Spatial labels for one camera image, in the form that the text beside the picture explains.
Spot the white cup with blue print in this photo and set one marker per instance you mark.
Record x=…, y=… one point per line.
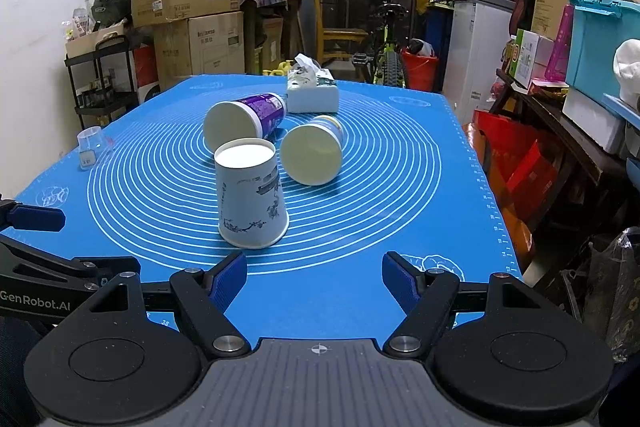
x=250, y=207

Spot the black shelf cart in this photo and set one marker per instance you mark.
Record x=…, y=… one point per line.
x=98, y=57

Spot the wooden chair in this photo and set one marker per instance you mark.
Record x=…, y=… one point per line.
x=340, y=38

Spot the white foam box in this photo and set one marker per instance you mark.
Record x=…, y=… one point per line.
x=590, y=117

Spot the dark wooden side table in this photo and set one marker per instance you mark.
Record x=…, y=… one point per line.
x=560, y=123

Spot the light blue storage box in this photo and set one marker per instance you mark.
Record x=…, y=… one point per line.
x=595, y=52

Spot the small clear measuring cup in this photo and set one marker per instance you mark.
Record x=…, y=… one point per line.
x=90, y=148

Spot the white cloth bundle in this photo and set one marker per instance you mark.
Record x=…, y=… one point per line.
x=627, y=67

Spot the purple paper cup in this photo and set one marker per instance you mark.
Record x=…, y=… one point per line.
x=231, y=126

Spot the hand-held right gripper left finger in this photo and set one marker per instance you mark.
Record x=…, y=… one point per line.
x=227, y=281

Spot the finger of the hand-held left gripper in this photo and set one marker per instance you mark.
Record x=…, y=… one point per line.
x=37, y=218
x=75, y=268

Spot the white tissue box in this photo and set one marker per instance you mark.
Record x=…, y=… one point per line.
x=312, y=99

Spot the white chest freezer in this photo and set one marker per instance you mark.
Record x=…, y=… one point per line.
x=470, y=57

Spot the dark printed plastic bag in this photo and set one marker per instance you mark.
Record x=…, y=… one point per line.
x=615, y=297

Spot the pink flat box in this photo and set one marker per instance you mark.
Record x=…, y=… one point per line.
x=560, y=47

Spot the blue-white paper cup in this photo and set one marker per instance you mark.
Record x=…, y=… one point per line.
x=310, y=154

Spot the red paper bags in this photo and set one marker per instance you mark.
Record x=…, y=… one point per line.
x=515, y=167

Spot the cardboard box with white label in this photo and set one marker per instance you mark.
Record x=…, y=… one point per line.
x=200, y=47

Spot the red bucket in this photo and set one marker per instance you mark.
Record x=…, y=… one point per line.
x=420, y=72

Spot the white and green box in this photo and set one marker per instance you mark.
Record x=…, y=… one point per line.
x=530, y=57

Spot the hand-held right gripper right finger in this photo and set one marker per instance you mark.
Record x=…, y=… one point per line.
x=400, y=281

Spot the shallow cardboard tray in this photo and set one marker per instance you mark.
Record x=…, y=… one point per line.
x=95, y=40

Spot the blue silicone mat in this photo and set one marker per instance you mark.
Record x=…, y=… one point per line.
x=375, y=207

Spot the black and green bicycle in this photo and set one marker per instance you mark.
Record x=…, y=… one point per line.
x=391, y=67

